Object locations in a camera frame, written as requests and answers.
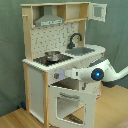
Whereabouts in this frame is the red left stove knob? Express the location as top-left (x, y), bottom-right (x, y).
top-left (54, 73), bottom-right (60, 79)

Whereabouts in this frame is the white microwave door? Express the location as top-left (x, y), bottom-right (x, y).
top-left (90, 3), bottom-right (107, 22)

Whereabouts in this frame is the white oven door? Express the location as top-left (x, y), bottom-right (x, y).
top-left (49, 86), bottom-right (96, 128)

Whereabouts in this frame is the grey toy sink basin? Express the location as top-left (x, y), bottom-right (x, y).
top-left (66, 47), bottom-right (94, 56)

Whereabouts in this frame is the grey range hood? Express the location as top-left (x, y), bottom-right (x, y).
top-left (35, 5), bottom-right (64, 27)

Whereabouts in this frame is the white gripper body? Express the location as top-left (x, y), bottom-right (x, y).
top-left (65, 68), bottom-right (80, 79)

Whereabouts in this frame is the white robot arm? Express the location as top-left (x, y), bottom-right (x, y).
top-left (65, 58), bottom-right (128, 88)

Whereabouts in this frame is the black stove top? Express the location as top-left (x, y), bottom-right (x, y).
top-left (34, 54), bottom-right (71, 66)

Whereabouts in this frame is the silver toy pot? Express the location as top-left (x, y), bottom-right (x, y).
top-left (45, 51), bottom-right (61, 62)

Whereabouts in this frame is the wooden toy kitchen unit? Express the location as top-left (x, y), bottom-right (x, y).
top-left (22, 2), bottom-right (105, 128)

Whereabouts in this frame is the black toy faucet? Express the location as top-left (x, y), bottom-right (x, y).
top-left (67, 33), bottom-right (82, 49)

